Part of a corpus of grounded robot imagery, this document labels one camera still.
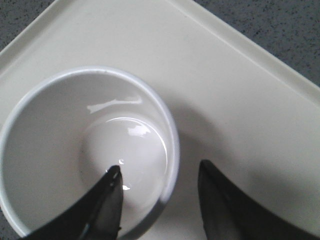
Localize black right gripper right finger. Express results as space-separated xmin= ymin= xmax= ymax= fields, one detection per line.
xmin=197 ymin=159 xmax=318 ymax=240

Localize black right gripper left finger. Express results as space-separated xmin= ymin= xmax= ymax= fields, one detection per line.
xmin=24 ymin=165 xmax=124 ymax=240

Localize white smiley mug black handle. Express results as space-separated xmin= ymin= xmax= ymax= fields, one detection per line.
xmin=0 ymin=66 xmax=180 ymax=240

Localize cream rectangular plastic tray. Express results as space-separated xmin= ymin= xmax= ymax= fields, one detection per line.
xmin=0 ymin=0 xmax=320 ymax=240

